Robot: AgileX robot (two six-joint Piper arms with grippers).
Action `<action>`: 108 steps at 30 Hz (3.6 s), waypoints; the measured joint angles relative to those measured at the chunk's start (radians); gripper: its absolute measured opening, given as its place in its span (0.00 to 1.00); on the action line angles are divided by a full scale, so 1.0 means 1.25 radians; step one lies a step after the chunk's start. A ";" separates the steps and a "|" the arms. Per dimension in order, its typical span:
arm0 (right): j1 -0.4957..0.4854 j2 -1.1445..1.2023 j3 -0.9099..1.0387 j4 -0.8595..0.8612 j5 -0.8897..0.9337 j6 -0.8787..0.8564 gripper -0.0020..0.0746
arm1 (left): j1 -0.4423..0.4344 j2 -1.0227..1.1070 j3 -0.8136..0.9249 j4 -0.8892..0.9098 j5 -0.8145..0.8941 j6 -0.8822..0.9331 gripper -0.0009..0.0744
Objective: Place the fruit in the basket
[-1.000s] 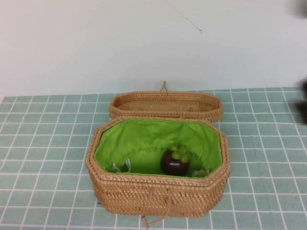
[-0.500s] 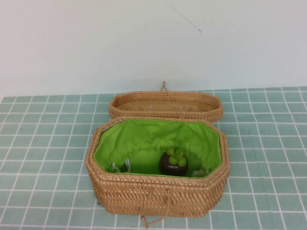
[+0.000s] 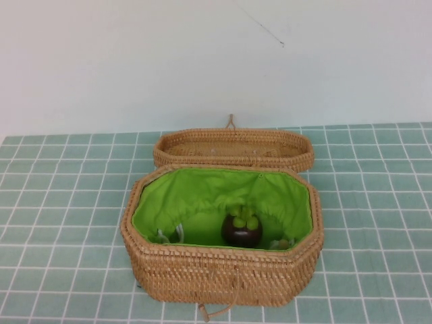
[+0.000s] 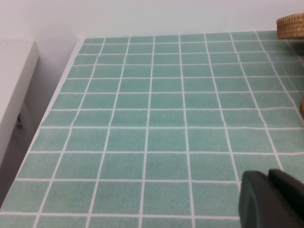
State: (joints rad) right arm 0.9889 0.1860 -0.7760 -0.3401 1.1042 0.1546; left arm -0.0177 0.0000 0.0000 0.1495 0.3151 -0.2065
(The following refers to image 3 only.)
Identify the purple mangosteen with green calyx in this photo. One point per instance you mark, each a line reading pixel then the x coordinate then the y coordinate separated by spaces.
pixel 239 234

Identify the woven rattan basket lid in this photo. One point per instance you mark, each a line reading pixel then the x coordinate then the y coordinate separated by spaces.
pixel 189 158

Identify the woven rattan basket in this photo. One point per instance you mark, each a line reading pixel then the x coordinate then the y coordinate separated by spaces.
pixel 219 273

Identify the bright green fabric liner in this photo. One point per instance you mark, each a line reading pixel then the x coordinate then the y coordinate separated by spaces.
pixel 189 192

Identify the rattan loop on lid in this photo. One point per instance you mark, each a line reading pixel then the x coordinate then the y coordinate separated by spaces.
pixel 231 123

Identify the teal white-grid tablecloth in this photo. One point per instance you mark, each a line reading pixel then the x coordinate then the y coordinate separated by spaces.
pixel 67 202

